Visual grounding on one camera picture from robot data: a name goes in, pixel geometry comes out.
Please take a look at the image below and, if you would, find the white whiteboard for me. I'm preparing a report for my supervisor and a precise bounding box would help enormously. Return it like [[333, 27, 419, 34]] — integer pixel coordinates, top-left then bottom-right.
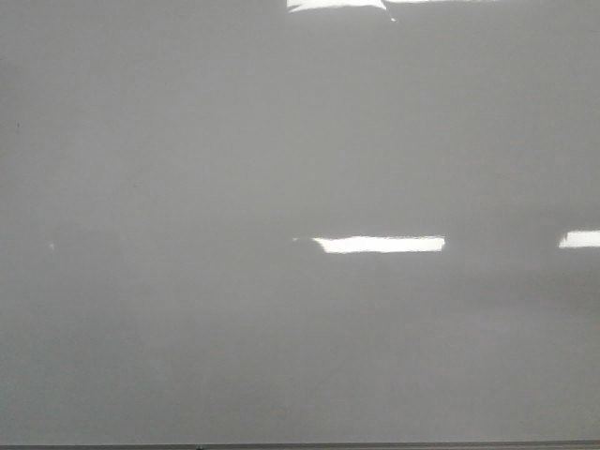
[[1, 1, 599, 444]]

